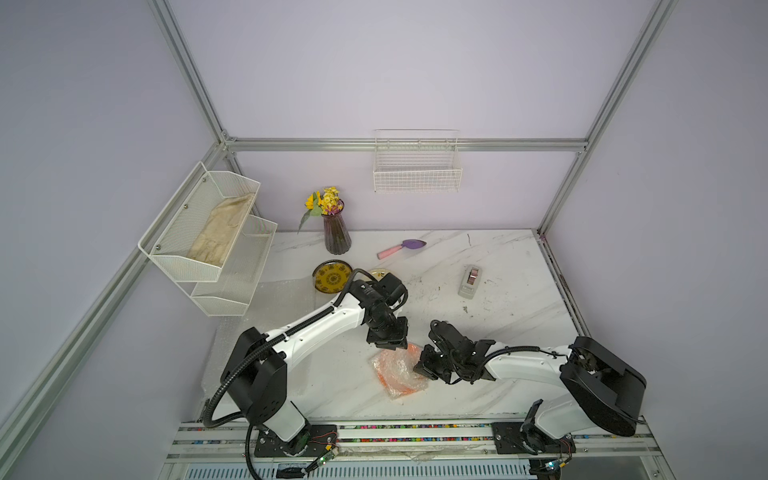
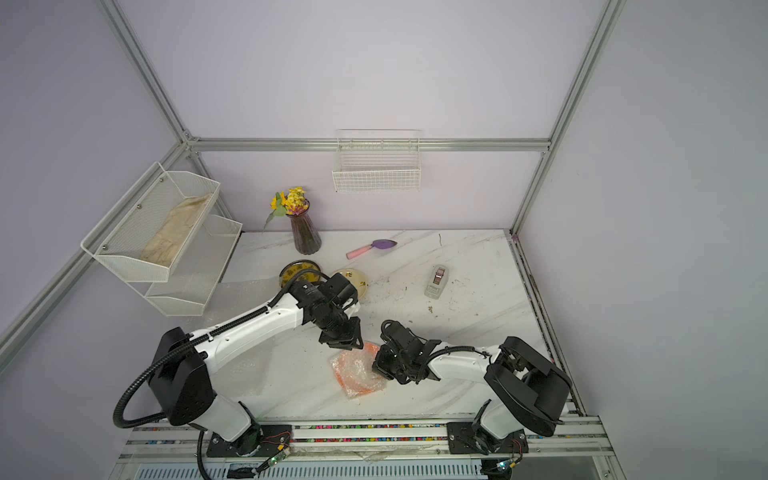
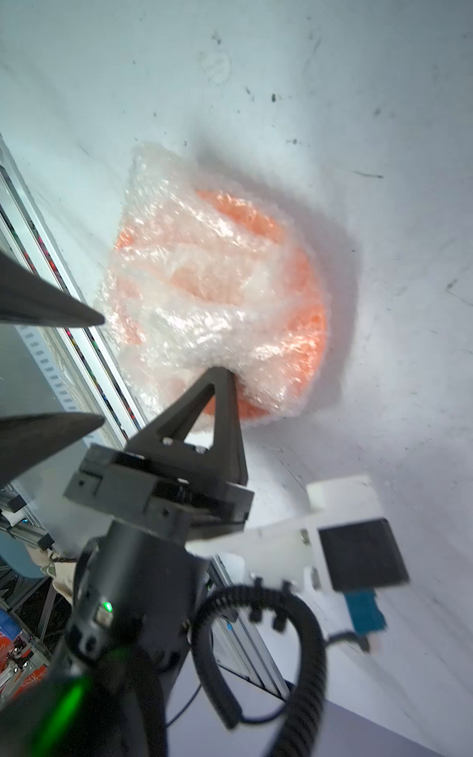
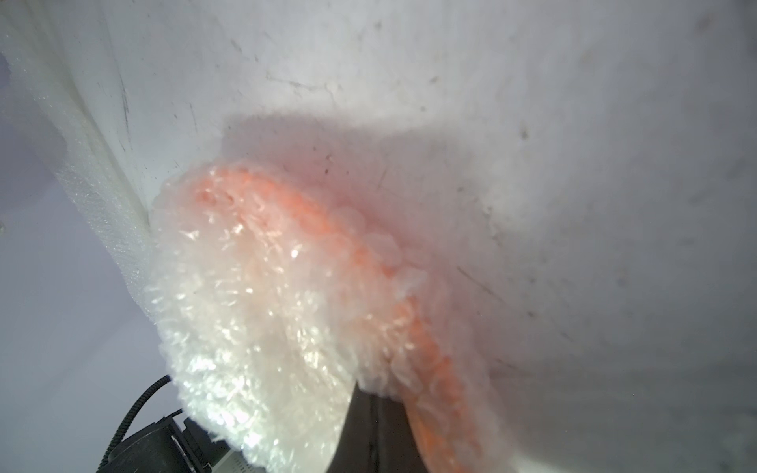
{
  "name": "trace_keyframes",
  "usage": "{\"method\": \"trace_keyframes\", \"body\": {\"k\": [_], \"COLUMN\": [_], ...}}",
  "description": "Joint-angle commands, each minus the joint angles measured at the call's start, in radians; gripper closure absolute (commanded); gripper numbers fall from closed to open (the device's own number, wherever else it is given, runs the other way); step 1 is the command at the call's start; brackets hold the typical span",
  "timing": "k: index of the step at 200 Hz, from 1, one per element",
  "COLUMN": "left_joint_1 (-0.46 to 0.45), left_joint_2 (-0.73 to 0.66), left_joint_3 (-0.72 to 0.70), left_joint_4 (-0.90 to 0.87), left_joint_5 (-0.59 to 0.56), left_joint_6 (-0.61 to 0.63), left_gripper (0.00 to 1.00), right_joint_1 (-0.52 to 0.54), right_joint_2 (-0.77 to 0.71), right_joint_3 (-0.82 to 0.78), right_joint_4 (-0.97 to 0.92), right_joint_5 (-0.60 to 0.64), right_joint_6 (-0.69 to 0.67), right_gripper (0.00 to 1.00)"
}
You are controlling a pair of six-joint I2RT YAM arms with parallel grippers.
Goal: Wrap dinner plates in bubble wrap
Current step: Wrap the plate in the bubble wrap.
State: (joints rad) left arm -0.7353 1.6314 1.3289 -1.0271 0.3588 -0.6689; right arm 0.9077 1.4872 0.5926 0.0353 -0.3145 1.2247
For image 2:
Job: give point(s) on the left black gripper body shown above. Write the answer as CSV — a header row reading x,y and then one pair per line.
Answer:
x,y
336,333

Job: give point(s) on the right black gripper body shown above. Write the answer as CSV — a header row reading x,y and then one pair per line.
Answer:
x,y
389,365

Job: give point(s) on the cream yellow plate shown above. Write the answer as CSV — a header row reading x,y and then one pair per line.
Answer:
x,y
357,278

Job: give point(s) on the clear bubble wrap sheet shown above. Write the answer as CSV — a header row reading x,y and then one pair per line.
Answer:
x,y
357,378

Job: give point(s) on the orange plate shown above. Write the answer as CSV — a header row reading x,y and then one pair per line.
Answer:
x,y
357,372

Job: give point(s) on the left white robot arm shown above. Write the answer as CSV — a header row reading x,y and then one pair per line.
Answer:
x,y
183,386

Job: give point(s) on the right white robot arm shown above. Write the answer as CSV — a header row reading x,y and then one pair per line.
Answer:
x,y
529,391

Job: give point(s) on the dark yellow patterned plate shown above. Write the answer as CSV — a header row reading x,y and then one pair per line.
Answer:
x,y
304,269

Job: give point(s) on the dark glass vase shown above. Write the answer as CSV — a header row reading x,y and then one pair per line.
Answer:
x,y
306,237

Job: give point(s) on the pink purple scoop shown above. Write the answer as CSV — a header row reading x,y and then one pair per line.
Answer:
x,y
379,244

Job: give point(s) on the grey tape dispenser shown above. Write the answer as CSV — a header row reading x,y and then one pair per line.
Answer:
x,y
437,282

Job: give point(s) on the yellow flower bouquet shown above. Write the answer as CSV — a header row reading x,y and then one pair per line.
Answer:
x,y
290,203

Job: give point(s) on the white mesh lower shelf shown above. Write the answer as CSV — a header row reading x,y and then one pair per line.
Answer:
x,y
199,271

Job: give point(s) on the white mesh shelf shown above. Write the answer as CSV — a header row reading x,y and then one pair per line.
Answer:
x,y
199,271
119,238

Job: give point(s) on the beige folded cloth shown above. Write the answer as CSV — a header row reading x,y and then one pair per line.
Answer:
x,y
166,244

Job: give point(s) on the white mesh upper shelf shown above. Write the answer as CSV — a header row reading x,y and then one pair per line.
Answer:
x,y
119,238

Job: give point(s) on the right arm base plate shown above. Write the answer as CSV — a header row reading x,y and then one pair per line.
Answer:
x,y
471,438

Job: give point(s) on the aluminium mounting rail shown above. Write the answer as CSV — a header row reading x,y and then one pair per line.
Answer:
x,y
375,440

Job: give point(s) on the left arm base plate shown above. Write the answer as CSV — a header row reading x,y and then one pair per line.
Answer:
x,y
262,441

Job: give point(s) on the white wire wall basket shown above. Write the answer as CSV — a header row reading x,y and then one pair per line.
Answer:
x,y
376,161

